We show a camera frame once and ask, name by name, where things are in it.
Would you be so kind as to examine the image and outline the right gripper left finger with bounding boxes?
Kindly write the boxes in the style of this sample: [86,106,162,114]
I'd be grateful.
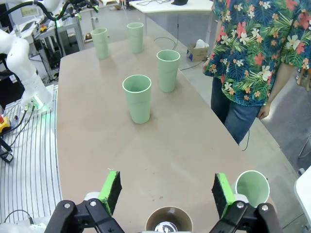
[45,169,124,233]

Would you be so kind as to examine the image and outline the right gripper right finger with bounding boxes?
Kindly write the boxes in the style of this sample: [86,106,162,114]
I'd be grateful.
[211,172,284,233]

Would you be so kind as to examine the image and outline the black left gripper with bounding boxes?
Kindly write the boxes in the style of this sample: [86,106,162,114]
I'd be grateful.
[65,0,100,19]

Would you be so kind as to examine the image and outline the person's left forearm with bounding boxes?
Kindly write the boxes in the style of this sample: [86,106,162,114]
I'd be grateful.
[266,59,296,110]

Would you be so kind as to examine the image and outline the person's left hand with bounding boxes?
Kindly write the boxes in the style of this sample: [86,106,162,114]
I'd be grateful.
[257,104,271,120]

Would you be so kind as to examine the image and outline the white office table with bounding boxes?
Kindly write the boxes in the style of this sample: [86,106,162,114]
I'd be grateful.
[294,167,311,220]
[128,0,215,46]

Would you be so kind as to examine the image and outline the white slotted mounting plate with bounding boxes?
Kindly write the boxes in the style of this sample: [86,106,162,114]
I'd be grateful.
[0,83,63,233]

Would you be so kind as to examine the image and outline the blue jeans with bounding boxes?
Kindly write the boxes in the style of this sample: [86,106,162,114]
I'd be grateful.
[210,77,262,146]

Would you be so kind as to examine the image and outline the cardboard box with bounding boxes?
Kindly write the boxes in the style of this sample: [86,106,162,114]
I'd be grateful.
[187,43,209,62]

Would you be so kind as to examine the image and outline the white tissue paper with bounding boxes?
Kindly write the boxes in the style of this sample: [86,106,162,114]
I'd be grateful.
[195,38,209,49]

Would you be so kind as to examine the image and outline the yellow red emergency stop button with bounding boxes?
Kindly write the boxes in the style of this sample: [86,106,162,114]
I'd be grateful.
[0,116,12,134]

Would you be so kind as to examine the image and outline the floral print shirt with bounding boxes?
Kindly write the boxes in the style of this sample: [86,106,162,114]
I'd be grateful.
[205,0,311,107]

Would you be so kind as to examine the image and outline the aluminium frame cart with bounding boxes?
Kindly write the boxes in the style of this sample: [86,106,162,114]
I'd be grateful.
[31,16,85,81]

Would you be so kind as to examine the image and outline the black floor cable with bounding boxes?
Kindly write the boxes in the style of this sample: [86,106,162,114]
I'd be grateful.
[242,128,251,152]
[154,23,180,53]
[181,57,211,71]

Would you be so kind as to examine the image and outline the black cable with green plug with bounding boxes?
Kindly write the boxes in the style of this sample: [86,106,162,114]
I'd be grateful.
[11,103,31,133]
[9,104,37,149]

